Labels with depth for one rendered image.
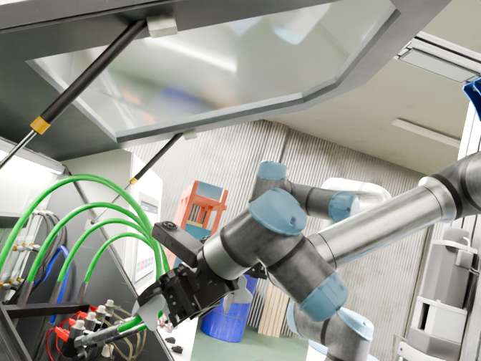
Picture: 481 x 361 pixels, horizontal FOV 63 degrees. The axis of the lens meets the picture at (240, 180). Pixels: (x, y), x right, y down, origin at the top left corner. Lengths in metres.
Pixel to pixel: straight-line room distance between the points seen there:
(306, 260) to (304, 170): 6.68
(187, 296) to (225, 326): 5.00
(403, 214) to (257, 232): 0.31
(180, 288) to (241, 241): 0.14
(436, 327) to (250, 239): 0.66
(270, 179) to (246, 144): 6.14
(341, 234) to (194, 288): 0.27
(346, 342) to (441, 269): 0.36
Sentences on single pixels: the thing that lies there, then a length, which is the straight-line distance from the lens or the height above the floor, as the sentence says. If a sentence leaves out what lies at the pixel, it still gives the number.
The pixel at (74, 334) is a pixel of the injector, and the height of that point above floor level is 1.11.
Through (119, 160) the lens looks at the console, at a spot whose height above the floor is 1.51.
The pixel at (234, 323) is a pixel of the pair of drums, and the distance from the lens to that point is 5.66.
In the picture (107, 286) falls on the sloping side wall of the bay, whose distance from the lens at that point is 1.23.
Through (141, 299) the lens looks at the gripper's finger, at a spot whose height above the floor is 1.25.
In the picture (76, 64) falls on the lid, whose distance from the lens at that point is 0.76.
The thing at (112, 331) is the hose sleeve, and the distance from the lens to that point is 0.78.
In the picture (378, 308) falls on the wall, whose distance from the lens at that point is 7.88.
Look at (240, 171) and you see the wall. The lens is 6.94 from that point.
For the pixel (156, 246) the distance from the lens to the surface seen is 0.74.
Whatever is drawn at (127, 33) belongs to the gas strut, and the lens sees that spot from 0.61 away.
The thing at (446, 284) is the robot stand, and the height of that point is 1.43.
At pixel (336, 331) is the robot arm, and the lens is 1.28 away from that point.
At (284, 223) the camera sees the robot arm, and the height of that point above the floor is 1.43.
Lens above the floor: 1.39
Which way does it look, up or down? 8 degrees up
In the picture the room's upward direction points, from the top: 17 degrees clockwise
